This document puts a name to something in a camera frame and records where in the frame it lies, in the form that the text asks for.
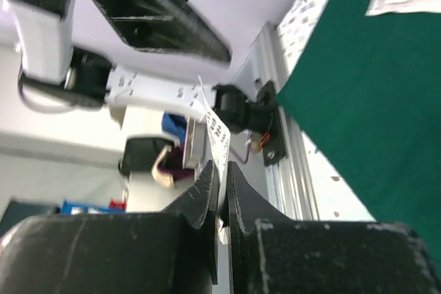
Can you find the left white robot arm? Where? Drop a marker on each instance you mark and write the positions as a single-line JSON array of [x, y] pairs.
[[51, 64]]

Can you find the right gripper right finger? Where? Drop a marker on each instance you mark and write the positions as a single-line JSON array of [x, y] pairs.
[[271, 253]]

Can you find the aluminium rail frame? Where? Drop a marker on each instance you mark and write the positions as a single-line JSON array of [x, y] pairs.
[[289, 183]]

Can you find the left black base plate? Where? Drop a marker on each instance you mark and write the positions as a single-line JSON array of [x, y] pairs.
[[264, 119]]

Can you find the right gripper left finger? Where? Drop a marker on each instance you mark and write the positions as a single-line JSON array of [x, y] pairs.
[[170, 251]]

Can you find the green surgical cloth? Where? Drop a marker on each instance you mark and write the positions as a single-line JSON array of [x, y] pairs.
[[366, 90]]

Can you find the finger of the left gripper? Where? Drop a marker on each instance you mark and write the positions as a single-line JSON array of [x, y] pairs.
[[163, 26]]

